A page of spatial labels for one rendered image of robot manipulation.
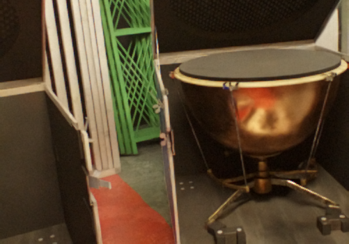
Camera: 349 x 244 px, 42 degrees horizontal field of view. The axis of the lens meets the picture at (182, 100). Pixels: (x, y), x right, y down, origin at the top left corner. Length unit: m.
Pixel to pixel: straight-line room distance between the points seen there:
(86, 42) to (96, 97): 0.42
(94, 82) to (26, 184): 1.19
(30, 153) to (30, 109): 0.24
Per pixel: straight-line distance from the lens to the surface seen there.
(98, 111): 3.48
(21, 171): 2.50
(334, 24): 3.39
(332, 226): 2.37
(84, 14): 3.41
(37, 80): 2.40
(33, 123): 2.43
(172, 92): 2.82
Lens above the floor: 1.39
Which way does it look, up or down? 14 degrees down
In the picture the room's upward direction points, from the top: 5 degrees counter-clockwise
